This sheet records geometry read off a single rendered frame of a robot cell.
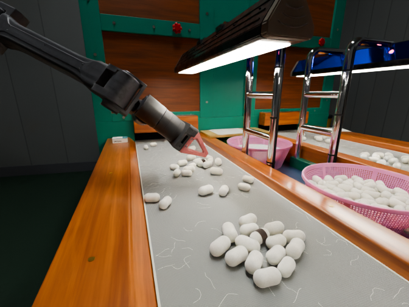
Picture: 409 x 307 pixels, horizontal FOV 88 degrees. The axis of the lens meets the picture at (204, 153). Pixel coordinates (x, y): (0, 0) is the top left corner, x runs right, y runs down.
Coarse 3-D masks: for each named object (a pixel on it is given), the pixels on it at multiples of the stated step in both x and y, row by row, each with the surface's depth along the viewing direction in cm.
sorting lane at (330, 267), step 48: (144, 144) 96; (192, 144) 96; (144, 192) 50; (192, 192) 50; (240, 192) 50; (192, 240) 34; (336, 240) 34; (192, 288) 26; (240, 288) 26; (288, 288) 26; (336, 288) 26; (384, 288) 26
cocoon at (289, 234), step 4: (284, 232) 33; (288, 232) 33; (292, 232) 33; (296, 232) 33; (300, 232) 33; (288, 236) 33; (292, 236) 32; (296, 236) 32; (300, 236) 32; (304, 236) 33; (288, 240) 33; (304, 240) 33
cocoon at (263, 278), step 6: (258, 270) 26; (264, 270) 26; (270, 270) 26; (276, 270) 26; (258, 276) 25; (264, 276) 25; (270, 276) 25; (276, 276) 25; (258, 282) 25; (264, 282) 25; (270, 282) 25; (276, 282) 25
